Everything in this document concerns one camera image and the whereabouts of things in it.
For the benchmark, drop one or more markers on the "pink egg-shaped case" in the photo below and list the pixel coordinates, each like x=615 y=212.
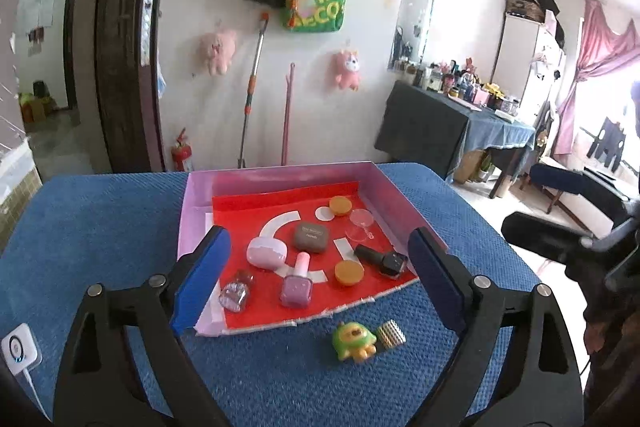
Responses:
x=267 y=252

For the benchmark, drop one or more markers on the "dark wooden door frame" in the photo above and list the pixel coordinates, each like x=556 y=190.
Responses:
x=125 y=57

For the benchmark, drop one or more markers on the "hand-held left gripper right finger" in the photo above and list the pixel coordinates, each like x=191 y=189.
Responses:
x=435 y=277

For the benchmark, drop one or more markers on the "person's dark clothing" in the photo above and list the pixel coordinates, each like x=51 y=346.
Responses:
x=615 y=347

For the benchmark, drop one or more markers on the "wall mirror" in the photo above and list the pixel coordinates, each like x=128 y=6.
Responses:
x=415 y=12

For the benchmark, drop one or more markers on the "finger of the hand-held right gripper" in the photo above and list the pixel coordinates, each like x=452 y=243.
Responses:
x=540 y=234

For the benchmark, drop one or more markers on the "dark bag on wardrobe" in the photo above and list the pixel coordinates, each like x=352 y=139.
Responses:
x=532 y=2

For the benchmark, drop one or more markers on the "blue face mask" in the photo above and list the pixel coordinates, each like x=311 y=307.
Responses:
x=161 y=82

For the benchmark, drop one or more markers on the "clear glass bottle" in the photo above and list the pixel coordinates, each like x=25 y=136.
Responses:
x=235 y=289

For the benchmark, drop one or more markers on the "pink nail polish bottle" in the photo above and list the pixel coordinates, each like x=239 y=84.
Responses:
x=297 y=287

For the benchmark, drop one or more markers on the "mop with orange grip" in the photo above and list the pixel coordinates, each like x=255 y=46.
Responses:
x=252 y=87

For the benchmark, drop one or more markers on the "pink cardboard box red lining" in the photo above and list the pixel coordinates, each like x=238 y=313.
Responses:
x=195 y=192

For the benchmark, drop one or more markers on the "white refrigerator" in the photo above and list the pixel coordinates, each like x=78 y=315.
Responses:
x=525 y=57

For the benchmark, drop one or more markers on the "table with dark cloth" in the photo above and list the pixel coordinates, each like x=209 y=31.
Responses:
x=425 y=127

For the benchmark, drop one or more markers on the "white square device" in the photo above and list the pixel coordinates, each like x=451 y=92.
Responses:
x=17 y=349

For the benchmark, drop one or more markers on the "pink curtain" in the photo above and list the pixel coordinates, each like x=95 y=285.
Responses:
x=600 y=52

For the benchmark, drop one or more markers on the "grey-brown square case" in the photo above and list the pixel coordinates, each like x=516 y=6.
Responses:
x=311 y=237

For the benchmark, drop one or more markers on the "orange round disc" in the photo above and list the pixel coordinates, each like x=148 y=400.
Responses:
x=341 y=205
x=348 y=272

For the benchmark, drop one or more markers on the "pink unicorn plush toy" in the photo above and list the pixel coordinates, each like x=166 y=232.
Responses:
x=347 y=69

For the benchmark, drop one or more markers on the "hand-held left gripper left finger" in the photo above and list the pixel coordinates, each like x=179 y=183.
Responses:
x=200 y=277

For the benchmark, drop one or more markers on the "row of cosmetics bottles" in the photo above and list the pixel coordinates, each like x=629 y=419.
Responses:
x=450 y=79

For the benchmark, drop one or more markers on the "green duck toy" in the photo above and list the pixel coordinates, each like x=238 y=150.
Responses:
x=352 y=342

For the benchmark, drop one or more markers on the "red fire extinguisher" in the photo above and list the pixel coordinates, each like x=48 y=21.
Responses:
x=182 y=154

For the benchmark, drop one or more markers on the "black nail polish bottle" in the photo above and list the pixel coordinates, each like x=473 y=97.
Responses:
x=382 y=259

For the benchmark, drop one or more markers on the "dark blue bench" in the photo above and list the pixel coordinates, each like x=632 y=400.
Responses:
x=565 y=182

